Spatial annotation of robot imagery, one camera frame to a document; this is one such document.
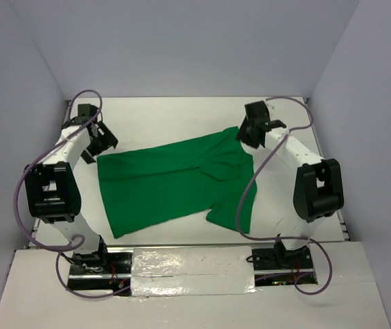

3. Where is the green t shirt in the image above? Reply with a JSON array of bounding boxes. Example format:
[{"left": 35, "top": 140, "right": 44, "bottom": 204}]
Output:
[{"left": 97, "top": 127, "right": 257, "bottom": 239}]

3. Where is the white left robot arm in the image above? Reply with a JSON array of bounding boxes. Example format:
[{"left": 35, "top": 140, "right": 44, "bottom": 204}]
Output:
[{"left": 25, "top": 103, "right": 118, "bottom": 273}]

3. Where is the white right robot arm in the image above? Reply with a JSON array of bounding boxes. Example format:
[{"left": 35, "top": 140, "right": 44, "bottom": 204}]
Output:
[{"left": 236, "top": 101, "right": 344, "bottom": 268}]

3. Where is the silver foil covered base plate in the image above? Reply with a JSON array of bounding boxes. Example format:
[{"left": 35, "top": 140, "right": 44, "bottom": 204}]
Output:
[{"left": 130, "top": 246, "right": 256, "bottom": 297}]

